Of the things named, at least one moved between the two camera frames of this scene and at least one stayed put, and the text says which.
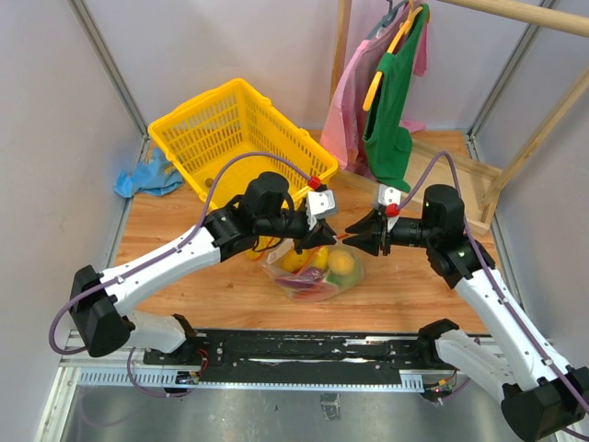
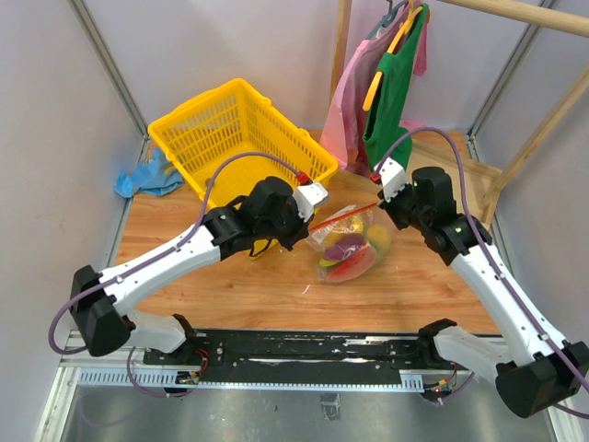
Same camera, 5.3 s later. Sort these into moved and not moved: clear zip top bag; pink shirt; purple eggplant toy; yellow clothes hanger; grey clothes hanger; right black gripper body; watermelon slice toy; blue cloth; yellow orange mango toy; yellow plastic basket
Moved: right black gripper body; watermelon slice toy; clear zip top bag; yellow orange mango toy; purple eggplant toy
Not moved: yellow plastic basket; pink shirt; blue cloth; yellow clothes hanger; grey clothes hanger
